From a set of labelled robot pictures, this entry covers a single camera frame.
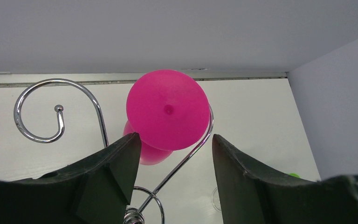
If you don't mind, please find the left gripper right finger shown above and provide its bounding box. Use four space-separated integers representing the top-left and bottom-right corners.
212 134 358 224

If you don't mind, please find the green wine glass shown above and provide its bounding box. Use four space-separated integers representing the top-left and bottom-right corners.
289 173 300 178

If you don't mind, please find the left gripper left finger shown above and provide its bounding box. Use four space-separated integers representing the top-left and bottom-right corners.
0 133 141 224

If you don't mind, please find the clear wine glass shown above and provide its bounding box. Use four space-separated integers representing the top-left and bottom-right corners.
211 187 221 212

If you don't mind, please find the pink wine glass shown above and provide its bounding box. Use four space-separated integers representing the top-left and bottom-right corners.
123 70 211 165

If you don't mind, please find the chrome wire glass rack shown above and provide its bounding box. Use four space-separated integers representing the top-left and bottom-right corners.
14 78 214 224

